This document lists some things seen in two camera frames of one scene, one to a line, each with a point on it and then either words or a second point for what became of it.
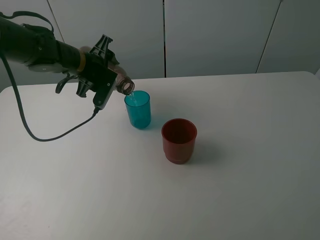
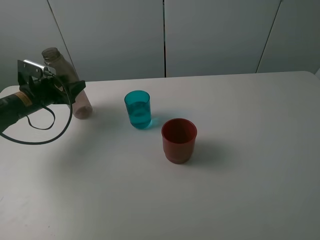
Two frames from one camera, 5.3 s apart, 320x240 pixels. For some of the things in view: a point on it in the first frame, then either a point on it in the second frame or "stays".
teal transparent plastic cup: x=138 y=103 stays
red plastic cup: x=178 y=140 stays
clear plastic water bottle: x=123 y=83 → x=82 y=108
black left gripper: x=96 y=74 → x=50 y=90
